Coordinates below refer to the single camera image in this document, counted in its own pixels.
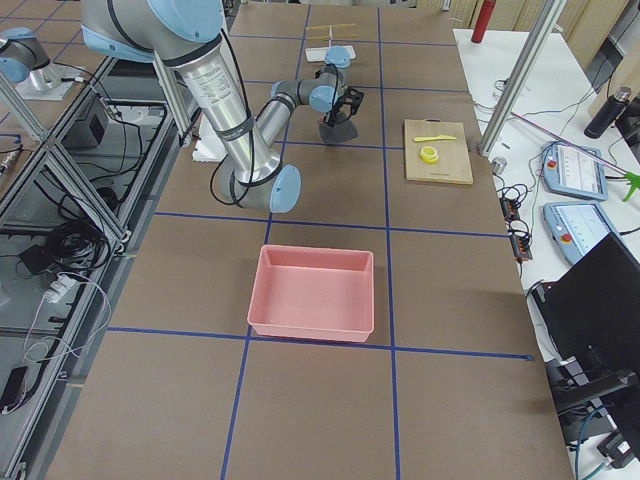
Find white rectangular tray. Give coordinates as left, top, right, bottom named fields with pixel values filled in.
left=305, top=45, right=356, bottom=64

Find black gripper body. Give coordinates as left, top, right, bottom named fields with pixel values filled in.
left=323, top=86, right=349, bottom=126

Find yellow lemon slices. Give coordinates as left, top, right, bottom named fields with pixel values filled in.
left=419, top=145, right=439, bottom=165

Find yellow plastic knife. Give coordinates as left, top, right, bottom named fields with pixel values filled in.
left=412, top=134, right=457, bottom=143

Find black monitor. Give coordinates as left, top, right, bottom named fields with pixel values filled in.
left=533, top=234, right=639, bottom=372

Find white power adapter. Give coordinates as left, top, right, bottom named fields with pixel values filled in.
left=43, top=273, right=78, bottom=304

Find black orange connector strip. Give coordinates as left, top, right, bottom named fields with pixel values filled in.
left=500, top=197, right=532, bottom=263

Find black cable bundle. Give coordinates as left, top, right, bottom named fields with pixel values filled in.
left=44, top=220, right=111, bottom=274

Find black electronics box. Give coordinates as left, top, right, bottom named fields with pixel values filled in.
left=62, top=96, right=108, bottom=149

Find upper teach pendant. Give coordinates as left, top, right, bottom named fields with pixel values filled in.
left=542, top=142, right=608, bottom=201

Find black bottle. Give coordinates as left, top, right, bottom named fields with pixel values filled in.
left=583, top=86, right=632, bottom=139

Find lower teach pendant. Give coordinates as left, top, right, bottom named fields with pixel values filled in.
left=542, top=201, right=619, bottom=265

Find pink plastic bin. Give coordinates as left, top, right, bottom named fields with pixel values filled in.
left=247, top=245, right=375, bottom=343

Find bamboo cutting board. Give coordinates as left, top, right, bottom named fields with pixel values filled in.
left=403, top=119, right=473, bottom=185

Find red bottle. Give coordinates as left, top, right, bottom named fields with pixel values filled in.
left=471, top=0, right=497, bottom=44

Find aluminium frame post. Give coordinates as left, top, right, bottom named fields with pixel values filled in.
left=478, top=0, right=567, bottom=157

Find green spray nozzle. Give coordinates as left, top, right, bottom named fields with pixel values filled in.
left=623, top=171, right=640, bottom=202

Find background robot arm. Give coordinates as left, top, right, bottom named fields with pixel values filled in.
left=1, top=27, right=71, bottom=101

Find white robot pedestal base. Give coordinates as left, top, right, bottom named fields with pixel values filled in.
left=192, top=116, right=227, bottom=163

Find grey microfibre cloth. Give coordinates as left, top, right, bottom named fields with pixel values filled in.
left=319, top=120, right=358, bottom=145

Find teach pendant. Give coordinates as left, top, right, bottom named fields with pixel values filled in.
left=542, top=142, right=608, bottom=201
left=542, top=201, right=619, bottom=265

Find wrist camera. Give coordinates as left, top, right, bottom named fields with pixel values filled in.
left=344, top=87, right=364, bottom=117

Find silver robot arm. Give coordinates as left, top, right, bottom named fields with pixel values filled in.
left=81, top=0, right=364, bottom=213

